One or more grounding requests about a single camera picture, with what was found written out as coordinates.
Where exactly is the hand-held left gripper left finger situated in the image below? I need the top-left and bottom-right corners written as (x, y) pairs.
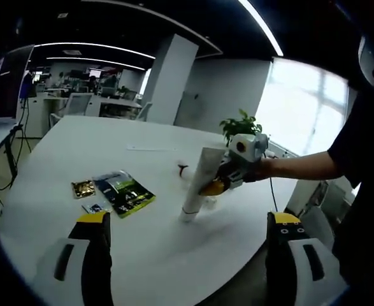
top-left (33, 212), bottom-right (113, 306)

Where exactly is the black laptop stand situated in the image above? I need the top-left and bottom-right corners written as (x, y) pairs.
top-left (0, 117), bottom-right (25, 192)

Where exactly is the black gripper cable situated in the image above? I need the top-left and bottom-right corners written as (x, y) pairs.
top-left (268, 177), bottom-right (279, 212)

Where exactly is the large white skincare tube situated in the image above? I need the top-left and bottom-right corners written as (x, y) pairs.
top-left (180, 146), bottom-right (226, 223)

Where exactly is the white chest-worn device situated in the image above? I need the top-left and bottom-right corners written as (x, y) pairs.
top-left (357, 34), bottom-right (374, 91)

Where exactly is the green black skincare sachet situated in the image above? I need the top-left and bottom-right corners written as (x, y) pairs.
top-left (92, 170), bottom-right (157, 219)

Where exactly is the person's dark shirt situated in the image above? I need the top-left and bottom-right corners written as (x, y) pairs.
top-left (326, 79), bottom-right (374, 288)

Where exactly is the gold skincare sachet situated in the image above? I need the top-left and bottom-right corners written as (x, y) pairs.
top-left (71, 179), bottom-right (97, 199)

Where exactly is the red collar skincare pump bottle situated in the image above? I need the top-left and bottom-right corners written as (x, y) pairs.
top-left (176, 162), bottom-right (191, 179)

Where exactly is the large bright window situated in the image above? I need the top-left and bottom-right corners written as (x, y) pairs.
top-left (255, 57), bottom-right (350, 157)

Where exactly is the long ceiling light strip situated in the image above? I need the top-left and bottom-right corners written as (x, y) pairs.
top-left (237, 0), bottom-right (285, 55)

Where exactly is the white office chair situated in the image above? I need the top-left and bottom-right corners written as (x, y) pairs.
top-left (140, 101), bottom-right (154, 122)
top-left (67, 92), bottom-right (94, 117)

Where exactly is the potted green plant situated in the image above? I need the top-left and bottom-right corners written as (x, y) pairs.
top-left (219, 108), bottom-right (263, 147)

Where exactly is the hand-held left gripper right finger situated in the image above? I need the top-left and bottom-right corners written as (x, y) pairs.
top-left (264, 210), bottom-right (350, 306)

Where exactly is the small silver skincare sachet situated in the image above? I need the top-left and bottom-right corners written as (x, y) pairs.
top-left (81, 201), bottom-right (113, 215)

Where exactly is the person's right hand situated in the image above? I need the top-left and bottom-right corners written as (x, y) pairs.
top-left (248, 157), bottom-right (272, 183)

